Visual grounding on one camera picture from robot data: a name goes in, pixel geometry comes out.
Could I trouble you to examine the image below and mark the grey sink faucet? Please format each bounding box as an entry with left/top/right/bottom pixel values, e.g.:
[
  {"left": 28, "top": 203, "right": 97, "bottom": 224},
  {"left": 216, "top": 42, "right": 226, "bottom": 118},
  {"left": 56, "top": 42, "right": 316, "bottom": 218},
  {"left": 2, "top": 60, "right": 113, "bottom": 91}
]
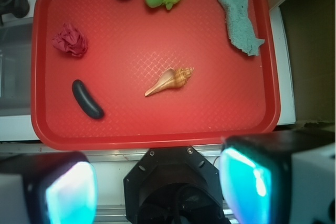
[{"left": 1, "top": 0, "right": 30, "bottom": 26}]

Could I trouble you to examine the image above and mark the teal cloth rag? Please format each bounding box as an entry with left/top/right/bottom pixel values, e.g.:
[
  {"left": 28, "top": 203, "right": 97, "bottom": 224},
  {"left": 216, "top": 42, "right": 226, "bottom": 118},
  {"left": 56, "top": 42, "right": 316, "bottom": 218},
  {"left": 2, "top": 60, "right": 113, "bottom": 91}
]
[{"left": 218, "top": 0, "right": 265, "bottom": 56}]

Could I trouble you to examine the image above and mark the tan conch seashell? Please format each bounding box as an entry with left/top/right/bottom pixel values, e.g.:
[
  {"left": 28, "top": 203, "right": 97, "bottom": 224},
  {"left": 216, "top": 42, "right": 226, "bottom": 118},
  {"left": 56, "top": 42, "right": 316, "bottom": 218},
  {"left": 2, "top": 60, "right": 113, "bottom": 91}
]
[{"left": 144, "top": 67, "right": 194, "bottom": 97}]

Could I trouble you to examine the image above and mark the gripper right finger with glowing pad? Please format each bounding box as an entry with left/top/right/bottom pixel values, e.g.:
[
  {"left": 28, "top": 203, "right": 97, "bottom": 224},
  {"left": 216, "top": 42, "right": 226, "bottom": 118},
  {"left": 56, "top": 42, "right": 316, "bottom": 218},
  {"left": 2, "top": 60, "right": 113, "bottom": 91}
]
[{"left": 219, "top": 130, "right": 335, "bottom": 223}]

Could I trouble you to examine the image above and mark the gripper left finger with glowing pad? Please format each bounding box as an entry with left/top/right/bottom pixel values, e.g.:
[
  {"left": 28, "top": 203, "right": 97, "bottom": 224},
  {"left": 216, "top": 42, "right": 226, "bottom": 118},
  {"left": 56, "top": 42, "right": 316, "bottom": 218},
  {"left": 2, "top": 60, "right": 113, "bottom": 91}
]
[{"left": 1, "top": 152, "right": 98, "bottom": 223}]

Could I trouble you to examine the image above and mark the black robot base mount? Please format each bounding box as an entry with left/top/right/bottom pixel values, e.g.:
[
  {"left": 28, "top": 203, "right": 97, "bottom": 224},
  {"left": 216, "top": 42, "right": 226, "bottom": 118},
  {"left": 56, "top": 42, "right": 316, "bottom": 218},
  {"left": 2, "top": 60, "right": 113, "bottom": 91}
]
[{"left": 123, "top": 147, "right": 230, "bottom": 223}]

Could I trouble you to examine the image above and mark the crumpled red paper ball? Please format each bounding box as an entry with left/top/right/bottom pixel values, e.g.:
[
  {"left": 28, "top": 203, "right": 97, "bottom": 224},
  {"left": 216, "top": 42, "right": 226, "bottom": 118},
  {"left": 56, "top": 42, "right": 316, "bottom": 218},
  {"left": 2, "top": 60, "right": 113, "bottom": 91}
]
[{"left": 52, "top": 23, "right": 88, "bottom": 58}]

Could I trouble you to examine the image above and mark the dark green plastic pickle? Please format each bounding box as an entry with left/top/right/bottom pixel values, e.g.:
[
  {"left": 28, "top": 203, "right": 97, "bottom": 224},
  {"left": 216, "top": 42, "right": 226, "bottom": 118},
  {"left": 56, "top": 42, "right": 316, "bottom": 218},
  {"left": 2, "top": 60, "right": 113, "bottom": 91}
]
[{"left": 71, "top": 79, "right": 104, "bottom": 120}]

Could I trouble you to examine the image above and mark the red plastic tray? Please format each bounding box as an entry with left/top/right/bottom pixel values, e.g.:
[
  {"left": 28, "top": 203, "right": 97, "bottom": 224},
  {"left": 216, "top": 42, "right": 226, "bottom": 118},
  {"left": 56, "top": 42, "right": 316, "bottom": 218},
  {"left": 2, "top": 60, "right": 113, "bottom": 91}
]
[{"left": 31, "top": 0, "right": 280, "bottom": 150}]

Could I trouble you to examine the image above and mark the stainless steel sink basin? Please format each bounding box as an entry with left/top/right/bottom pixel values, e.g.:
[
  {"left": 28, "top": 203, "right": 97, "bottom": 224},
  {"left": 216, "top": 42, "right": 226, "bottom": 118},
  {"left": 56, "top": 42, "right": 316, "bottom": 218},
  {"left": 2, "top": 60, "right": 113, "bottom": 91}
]
[{"left": 1, "top": 18, "right": 33, "bottom": 116}]

